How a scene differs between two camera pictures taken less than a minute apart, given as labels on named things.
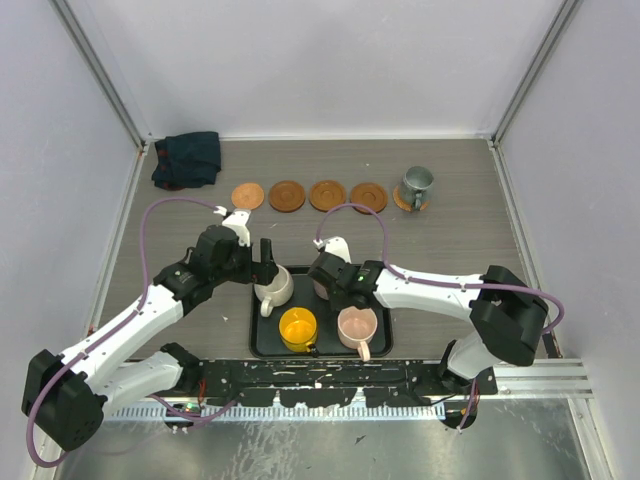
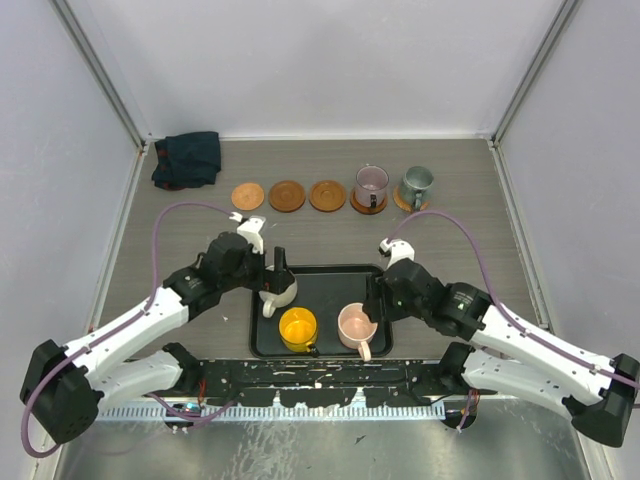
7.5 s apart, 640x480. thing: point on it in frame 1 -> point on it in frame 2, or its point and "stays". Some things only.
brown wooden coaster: x=287 y=196 stays
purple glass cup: x=320 y=290 -> x=370 y=185
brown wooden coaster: x=326 y=195 stays
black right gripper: x=336 y=302 -> x=371 y=305
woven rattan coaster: x=247 y=196 stays
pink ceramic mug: x=356 y=327 stays
